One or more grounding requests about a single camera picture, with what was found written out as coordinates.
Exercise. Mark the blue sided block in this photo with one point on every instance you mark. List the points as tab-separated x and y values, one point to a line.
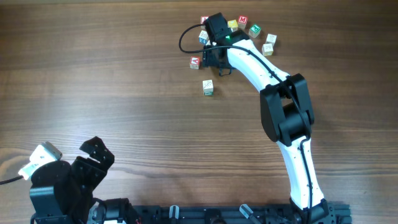
203	37

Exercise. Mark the white block blue side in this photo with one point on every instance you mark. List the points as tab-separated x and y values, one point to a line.
208	86

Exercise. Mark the yellow top block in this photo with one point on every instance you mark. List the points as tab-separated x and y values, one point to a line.
233	25

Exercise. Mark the yellow sided block right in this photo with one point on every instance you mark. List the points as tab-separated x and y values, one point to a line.
267	49

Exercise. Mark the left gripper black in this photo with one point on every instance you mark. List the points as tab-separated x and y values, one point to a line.
96	173

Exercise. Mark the red A block top-left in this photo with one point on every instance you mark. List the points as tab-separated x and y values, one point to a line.
203	19

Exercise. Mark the red A block lower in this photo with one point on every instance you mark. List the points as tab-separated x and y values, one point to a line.
195	62

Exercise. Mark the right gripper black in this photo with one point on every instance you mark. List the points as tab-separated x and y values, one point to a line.
208	60

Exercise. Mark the red M block right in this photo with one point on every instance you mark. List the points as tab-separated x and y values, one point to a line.
242	21

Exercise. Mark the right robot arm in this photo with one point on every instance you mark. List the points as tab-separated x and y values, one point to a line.
286	111

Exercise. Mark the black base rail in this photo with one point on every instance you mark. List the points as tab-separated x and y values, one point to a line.
277	213

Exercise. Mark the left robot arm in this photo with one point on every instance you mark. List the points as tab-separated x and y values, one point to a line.
62	192

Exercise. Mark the green letter block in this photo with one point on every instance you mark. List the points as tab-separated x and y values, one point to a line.
254	31

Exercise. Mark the plain block far right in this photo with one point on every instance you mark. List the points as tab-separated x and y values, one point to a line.
271	39

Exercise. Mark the green sided white block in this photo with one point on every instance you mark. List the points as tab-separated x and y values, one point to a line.
210	93

